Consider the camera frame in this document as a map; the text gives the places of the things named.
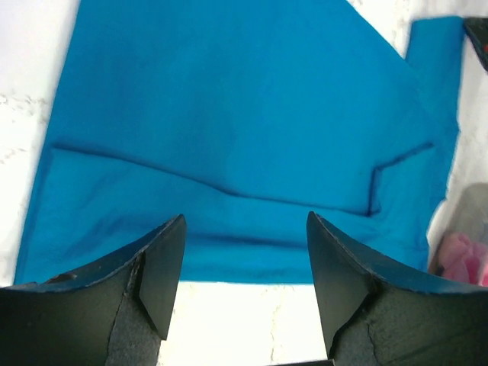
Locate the blue t-shirt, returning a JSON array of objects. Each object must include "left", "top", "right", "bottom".
[{"left": 14, "top": 1, "right": 464, "bottom": 284}]

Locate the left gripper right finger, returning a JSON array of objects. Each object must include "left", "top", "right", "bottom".
[{"left": 307, "top": 213, "right": 487, "bottom": 365}]

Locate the pink t-shirt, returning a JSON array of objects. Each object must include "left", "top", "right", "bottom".
[{"left": 438, "top": 233, "right": 487, "bottom": 287}]

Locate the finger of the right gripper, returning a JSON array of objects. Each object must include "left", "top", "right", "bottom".
[{"left": 464, "top": 17, "right": 488, "bottom": 71}]

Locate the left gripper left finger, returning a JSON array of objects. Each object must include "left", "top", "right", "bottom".
[{"left": 1, "top": 215, "right": 186, "bottom": 365}]

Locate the clear plastic bin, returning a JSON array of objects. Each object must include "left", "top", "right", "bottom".
[{"left": 429, "top": 183, "right": 487, "bottom": 277}]

